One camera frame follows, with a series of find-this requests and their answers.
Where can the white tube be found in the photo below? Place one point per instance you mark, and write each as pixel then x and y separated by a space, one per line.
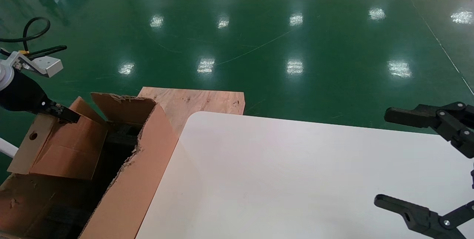
pixel 7 148

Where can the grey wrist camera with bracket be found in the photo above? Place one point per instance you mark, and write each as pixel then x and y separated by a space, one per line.
pixel 46 65

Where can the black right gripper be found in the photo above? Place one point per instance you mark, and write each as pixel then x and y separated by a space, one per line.
pixel 473 179

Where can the black foam insert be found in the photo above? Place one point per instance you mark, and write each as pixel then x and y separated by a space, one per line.
pixel 124 135
pixel 66 218

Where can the wooden plywood board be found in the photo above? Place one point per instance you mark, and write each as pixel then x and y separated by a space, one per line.
pixel 207 102

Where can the large open cardboard box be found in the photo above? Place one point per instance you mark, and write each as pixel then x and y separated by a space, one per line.
pixel 148 165

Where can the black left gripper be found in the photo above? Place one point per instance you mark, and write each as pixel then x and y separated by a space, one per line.
pixel 22 96

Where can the small cardboard box with hole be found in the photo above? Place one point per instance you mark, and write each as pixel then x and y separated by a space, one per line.
pixel 70 150

